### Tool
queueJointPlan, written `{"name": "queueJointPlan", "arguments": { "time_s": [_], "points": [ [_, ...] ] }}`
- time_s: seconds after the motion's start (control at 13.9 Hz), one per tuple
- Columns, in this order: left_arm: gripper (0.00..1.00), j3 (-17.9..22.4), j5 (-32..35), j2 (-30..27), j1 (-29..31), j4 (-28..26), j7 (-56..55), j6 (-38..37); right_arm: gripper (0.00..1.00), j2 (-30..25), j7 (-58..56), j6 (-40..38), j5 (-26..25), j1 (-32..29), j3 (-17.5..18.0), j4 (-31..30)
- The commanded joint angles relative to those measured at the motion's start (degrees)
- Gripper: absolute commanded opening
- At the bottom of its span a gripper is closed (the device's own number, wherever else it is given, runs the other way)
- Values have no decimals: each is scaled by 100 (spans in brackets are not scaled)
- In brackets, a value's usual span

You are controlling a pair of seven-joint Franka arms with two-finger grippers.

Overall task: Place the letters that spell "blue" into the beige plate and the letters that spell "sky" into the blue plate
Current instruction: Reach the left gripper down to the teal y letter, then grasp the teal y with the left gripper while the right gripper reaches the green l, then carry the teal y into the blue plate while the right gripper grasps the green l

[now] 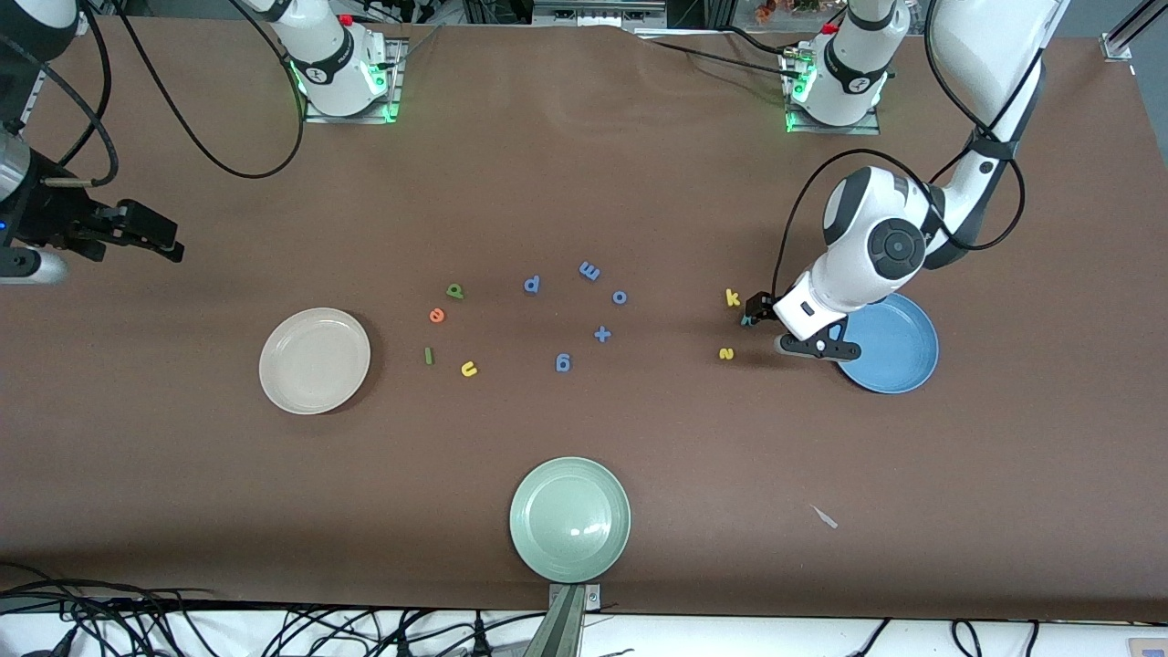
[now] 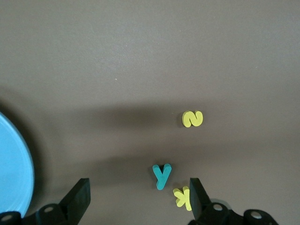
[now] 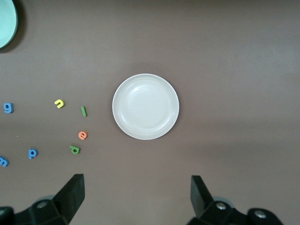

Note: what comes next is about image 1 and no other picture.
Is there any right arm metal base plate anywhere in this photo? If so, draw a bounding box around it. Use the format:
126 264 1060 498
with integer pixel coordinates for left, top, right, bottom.
301 36 402 126

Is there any aluminium frame rail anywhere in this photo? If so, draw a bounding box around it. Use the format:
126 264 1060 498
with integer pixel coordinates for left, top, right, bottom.
23 11 94 120
1100 0 1168 63

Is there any pale green plate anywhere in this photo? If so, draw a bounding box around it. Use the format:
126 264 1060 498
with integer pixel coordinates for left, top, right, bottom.
509 457 632 584

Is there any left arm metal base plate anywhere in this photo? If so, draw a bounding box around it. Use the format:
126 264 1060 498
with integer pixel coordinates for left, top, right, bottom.
785 46 881 138

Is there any black base cable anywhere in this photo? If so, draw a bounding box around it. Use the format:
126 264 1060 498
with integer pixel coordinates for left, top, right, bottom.
634 26 804 83

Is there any black cable tangle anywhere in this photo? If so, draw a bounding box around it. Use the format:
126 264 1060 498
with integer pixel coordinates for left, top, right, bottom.
0 558 548 657

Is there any brown table cover sheet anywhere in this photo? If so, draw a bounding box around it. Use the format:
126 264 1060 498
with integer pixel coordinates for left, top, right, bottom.
0 14 1168 626

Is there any blue plate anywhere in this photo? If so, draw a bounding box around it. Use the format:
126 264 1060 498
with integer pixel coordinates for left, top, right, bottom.
835 292 940 395

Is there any grey metal box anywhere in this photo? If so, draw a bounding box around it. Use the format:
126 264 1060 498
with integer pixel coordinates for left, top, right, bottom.
532 0 669 28

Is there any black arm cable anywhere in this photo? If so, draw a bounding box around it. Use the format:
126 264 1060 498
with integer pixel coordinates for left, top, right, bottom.
36 0 307 188
771 0 1027 297

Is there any pale beige plate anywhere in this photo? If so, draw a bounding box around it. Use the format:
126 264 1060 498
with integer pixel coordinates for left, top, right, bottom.
258 308 372 416

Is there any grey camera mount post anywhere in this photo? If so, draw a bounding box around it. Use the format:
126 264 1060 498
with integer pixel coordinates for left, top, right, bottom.
523 584 603 657

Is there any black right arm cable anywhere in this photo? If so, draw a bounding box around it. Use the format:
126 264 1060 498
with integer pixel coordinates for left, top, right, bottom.
36 0 307 188

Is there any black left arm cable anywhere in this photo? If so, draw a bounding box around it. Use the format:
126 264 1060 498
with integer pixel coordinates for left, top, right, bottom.
771 0 1027 297

